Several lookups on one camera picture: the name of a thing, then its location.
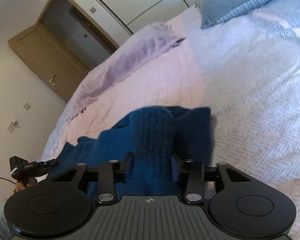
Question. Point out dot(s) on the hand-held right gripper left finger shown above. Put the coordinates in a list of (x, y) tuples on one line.
[(127, 163)]

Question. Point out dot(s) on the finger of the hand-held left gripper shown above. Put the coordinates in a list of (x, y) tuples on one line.
[(46, 165)]

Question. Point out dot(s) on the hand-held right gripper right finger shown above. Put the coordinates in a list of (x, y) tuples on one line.
[(177, 166)]

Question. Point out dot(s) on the blue knit sweater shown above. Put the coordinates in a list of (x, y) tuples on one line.
[(152, 135)]

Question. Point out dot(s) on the person's left hand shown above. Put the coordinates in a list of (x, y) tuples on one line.
[(23, 185)]

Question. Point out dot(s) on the white charger plug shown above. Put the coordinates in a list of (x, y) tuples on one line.
[(15, 123)]

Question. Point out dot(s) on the pink pillow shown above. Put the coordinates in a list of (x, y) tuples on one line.
[(120, 62)]

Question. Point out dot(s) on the white herringbone blanket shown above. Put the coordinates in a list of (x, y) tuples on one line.
[(252, 92)]

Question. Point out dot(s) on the white wardrobe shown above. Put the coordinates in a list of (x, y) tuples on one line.
[(145, 0)]

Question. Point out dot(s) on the blue checked pillow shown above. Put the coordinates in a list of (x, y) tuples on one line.
[(255, 2)]

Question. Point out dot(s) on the wall socket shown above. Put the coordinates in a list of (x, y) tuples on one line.
[(10, 128)]

